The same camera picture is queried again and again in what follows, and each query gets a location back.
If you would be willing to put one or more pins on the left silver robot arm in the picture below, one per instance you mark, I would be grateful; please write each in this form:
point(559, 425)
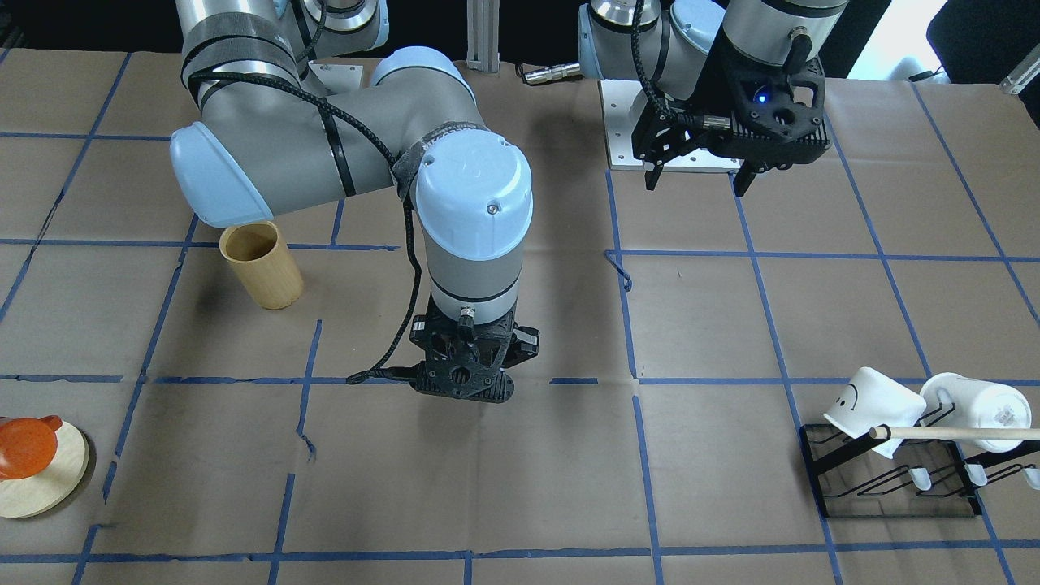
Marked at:
point(664, 45)

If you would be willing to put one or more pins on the black wire mug rack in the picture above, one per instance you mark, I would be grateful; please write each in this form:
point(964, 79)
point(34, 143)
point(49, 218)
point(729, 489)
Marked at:
point(928, 477)

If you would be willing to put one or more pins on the wooden mug tree stand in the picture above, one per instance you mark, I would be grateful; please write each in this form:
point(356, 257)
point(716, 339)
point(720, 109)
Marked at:
point(41, 492)

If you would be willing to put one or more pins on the aluminium frame post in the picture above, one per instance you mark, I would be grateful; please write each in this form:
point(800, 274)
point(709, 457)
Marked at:
point(482, 32)

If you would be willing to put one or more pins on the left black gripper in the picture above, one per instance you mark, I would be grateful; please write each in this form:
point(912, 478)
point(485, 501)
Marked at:
point(721, 84)

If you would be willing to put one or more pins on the bamboo chopstick holder cup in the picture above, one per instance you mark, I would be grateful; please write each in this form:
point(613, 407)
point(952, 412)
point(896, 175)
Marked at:
point(261, 260)

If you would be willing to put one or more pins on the orange mug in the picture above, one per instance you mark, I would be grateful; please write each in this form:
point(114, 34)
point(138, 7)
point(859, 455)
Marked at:
point(28, 445)

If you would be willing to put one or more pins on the white plain mug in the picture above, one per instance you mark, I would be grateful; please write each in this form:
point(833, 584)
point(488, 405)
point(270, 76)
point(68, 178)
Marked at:
point(955, 401)

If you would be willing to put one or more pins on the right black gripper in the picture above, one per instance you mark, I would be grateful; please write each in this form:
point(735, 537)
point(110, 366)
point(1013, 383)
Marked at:
point(527, 340)

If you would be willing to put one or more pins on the white smiley mug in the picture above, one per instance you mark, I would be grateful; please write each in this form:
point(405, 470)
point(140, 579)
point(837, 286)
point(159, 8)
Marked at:
point(870, 399)

